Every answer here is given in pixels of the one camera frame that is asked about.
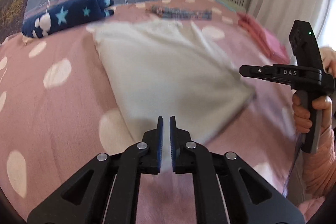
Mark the white t-shirt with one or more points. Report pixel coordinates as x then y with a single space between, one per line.
163 69

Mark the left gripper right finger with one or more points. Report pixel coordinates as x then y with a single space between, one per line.
226 188

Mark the green sheet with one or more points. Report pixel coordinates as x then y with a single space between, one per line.
230 5

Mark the navy star fleece garment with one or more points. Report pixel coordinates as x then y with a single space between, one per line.
66 15

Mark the person right hand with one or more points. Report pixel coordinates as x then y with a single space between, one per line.
301 114

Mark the dark tree print pillow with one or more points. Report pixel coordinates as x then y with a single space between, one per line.
11 17

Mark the pink folded clothes stack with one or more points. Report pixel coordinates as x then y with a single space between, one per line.
266 40

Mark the floral folded garment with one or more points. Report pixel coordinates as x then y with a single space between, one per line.
182 14

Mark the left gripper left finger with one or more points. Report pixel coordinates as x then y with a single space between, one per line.
105 190

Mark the pink sleeved right forearm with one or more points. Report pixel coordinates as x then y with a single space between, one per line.
319 168

